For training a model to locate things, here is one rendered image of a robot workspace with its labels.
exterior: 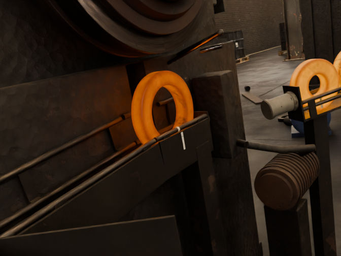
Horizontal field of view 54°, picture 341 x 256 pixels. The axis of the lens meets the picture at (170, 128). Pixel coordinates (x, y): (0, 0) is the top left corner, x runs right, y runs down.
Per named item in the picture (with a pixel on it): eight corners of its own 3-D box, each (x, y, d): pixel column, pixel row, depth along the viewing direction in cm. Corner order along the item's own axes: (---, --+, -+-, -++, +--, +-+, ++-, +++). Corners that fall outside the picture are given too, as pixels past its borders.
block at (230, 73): (200, 158, 99) (187, 77, 94) (214, 149, 105) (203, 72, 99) (233, 160, 92) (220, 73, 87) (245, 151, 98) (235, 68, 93)
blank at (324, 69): (284, 67, 99) (291, 67, 95) (328, 52, 102) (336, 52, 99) (294, 117, 103) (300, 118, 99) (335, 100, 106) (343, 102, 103)
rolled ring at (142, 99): (187, 64, 80) (176, 65, 82) (133, 77, 66) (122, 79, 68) (199, 138, 84) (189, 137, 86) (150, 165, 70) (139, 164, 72)
